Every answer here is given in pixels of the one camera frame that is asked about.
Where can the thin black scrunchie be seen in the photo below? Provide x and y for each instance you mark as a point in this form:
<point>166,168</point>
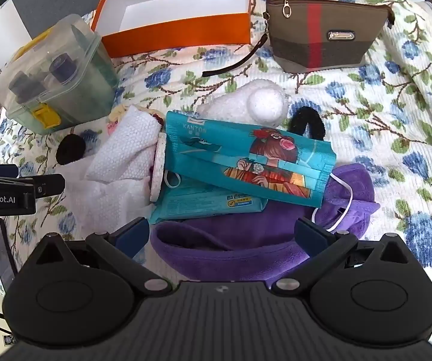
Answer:
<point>295,122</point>

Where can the teal wipes packet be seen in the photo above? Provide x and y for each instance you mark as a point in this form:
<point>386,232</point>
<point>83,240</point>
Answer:
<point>201,205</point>

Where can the chunky black scrunchie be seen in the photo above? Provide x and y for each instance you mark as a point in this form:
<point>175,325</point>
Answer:
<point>69,150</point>

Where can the floral blanket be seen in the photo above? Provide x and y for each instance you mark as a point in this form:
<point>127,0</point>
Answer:
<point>388,120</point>

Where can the white fluffy sock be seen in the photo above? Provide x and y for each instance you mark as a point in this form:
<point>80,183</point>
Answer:
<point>264,103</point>

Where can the purple fleece cloth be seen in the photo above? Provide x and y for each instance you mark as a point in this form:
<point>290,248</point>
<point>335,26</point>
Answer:
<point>238,240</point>

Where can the orange cardboard box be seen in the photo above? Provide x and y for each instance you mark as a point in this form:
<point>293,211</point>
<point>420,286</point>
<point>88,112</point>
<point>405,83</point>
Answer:
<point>178,35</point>

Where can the teal printed face mask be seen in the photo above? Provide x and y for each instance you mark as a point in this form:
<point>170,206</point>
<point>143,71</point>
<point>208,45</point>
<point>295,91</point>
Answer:
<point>216,146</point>

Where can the brown pouch with red stripe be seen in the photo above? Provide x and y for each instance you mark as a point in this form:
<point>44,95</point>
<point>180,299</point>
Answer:
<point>298,26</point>

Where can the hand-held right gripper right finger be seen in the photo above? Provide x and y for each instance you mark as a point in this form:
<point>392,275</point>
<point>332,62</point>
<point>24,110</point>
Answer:
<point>310,235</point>

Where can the cream scrunchie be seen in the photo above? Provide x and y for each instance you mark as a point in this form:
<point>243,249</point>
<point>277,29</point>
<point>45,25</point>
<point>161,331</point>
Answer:
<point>117,114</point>

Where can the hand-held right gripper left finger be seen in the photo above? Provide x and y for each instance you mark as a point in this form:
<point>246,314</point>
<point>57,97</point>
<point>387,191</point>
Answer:
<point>133,235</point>

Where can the white waffle cloth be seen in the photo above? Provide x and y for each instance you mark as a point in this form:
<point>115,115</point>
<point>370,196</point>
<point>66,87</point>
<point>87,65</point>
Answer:
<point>126,146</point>

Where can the clear plastic storage box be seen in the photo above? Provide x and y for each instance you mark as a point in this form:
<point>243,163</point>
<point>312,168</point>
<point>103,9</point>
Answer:
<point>69,94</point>

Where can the white round cotton pad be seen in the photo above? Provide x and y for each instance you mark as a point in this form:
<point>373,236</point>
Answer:
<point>159,165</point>

